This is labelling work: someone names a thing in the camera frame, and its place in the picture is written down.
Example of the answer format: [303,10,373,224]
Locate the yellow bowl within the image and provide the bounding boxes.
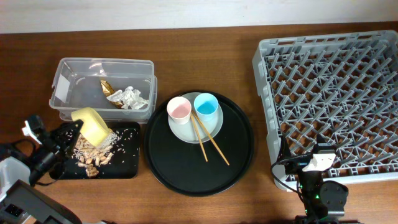
[71,107,111,147]

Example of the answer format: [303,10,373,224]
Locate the food scraps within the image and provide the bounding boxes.
[72,129,118,179]

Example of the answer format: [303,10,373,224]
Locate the grey dishwasher rack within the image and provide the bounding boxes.
[252,30,397,184]

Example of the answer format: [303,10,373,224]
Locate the grey plate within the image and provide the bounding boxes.
[168,103,223,144]

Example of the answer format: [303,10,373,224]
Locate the clear plastic bin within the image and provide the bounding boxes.
[49,57,157,123]

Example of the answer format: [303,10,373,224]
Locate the gold foil wrapper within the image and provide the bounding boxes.
[100,78,123,109]

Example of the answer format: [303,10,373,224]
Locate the black round tray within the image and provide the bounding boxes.
[144,94,255,197]

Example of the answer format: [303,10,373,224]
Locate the pink cup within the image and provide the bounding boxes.
[167,96,192,124]

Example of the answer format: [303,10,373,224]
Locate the wooden chopstick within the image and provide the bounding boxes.
[190,113,208,162]
[192,111,230,166]

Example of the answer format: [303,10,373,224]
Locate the black rectangular tray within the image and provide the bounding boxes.
[50,122,141,180]

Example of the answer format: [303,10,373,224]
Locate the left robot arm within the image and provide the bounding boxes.
[1,115,83,223]

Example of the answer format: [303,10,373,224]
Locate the white tissue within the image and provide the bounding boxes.
[106,86,149,110]

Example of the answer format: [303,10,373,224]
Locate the blue cup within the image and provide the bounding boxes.
[193,93,219,121]

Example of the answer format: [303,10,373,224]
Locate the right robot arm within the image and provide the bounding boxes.
[277,134,349,224]

